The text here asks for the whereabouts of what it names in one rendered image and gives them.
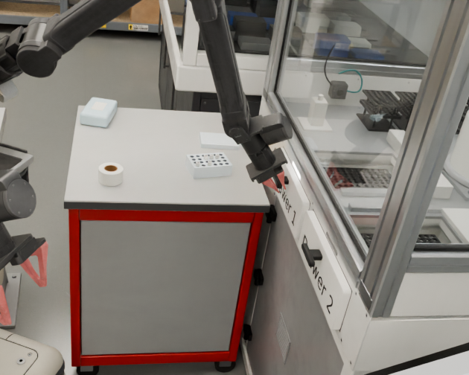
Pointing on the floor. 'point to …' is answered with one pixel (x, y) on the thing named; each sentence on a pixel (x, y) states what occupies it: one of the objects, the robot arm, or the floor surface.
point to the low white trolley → (158, 243)
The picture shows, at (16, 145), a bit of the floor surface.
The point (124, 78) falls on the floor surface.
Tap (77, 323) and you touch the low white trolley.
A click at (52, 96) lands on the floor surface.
